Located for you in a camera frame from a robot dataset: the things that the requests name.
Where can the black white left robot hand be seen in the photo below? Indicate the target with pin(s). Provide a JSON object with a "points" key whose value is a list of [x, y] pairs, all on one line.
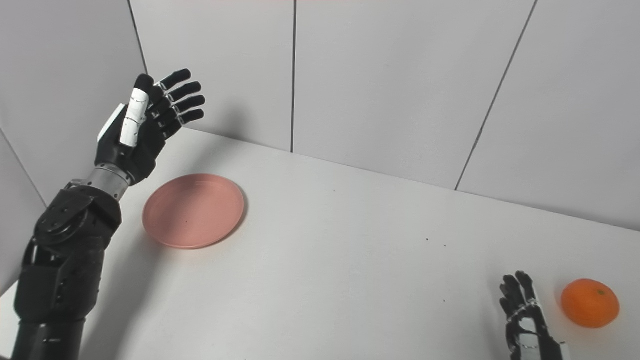
{"points": [[137, 145]]}

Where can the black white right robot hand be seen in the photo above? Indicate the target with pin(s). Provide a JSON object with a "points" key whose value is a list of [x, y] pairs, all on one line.
{"points": [[530, 335]]}

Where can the orange fruit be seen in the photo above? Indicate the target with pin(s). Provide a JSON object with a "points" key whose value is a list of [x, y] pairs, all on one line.
{"points": [[590, 303]]}

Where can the pink round plate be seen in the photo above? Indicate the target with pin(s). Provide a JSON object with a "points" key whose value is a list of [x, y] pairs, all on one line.
{"points": [[193, 211]]}

